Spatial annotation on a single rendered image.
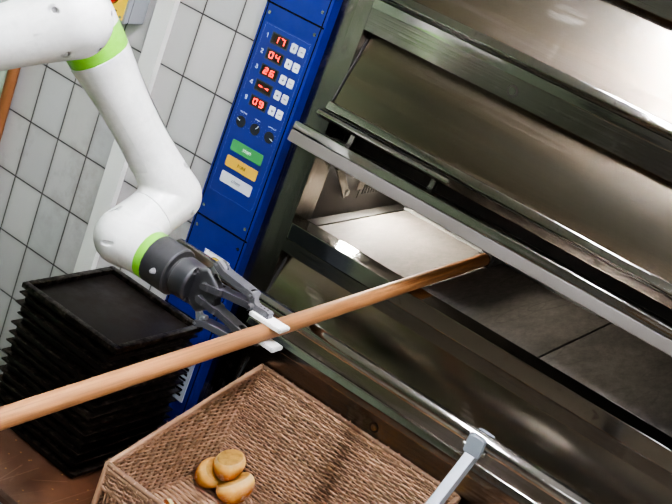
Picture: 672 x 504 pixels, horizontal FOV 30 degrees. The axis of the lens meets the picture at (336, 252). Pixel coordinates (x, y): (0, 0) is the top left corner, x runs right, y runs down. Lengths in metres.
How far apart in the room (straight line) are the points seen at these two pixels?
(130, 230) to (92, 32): 0.42
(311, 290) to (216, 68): 0.54
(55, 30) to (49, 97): 1.18
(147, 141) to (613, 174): 0.87
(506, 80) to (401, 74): 0.24
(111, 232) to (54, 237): 0.93
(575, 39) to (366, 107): 0.47
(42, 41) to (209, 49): 0.89
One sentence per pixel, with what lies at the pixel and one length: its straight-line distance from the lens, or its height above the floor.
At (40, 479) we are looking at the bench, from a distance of 2.71.
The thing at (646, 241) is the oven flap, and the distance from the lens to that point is 2.38.
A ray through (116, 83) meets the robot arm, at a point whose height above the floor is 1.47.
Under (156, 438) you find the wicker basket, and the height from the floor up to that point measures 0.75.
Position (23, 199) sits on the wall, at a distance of 3.27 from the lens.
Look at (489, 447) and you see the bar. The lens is 2.16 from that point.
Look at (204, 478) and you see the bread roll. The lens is 2.78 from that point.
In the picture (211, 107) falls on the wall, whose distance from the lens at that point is 2.85.
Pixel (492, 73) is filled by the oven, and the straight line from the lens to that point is 2.49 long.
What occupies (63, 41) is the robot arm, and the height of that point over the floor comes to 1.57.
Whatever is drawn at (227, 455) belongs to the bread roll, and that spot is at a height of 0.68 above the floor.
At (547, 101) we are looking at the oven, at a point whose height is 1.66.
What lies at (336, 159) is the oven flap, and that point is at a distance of 2.49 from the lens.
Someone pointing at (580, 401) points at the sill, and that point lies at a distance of 2.49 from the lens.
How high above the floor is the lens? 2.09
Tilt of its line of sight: 20 degrees down
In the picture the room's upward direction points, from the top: 21 degrees clockwise
